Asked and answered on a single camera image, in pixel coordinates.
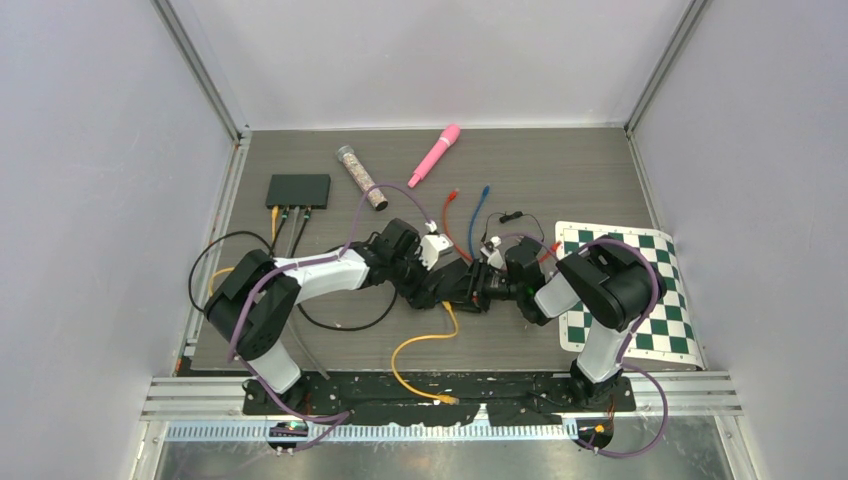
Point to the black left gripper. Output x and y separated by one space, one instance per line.
418 296

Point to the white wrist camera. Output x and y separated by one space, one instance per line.
491 254
433 245

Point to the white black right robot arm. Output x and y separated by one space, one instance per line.
608 277

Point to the pink marker pen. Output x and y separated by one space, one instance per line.
445 140

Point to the small black TP-Link switch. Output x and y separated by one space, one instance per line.
451 283

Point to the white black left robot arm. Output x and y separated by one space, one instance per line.
251 307

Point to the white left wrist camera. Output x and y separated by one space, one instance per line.
433 245

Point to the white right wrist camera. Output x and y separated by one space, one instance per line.
491 254

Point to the black power adapter with cord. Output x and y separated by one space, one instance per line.
505 217

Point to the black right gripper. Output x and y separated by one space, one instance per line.
478 276

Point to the dark grey network switch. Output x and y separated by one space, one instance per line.
299 190

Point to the glitter tube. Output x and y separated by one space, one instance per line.
349 160

